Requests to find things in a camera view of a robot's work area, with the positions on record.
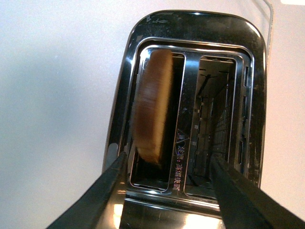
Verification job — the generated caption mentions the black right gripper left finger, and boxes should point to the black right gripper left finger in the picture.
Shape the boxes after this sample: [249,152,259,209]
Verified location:
[48,152,128,229]

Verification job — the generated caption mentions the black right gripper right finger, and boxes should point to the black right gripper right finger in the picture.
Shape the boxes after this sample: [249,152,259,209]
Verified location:
[210,155,305,229]

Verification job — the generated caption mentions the slice of brown bread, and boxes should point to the slice of brown bread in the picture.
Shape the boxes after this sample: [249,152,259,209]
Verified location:
[132,49,173,164]

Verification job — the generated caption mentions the white chrome toaster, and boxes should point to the white chrome toaster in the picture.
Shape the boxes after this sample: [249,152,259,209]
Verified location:
[102,10,267,229]

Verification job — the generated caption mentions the white toaster power cable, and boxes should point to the white toaster power cable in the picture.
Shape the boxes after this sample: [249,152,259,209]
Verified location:
[258,0,275,63]

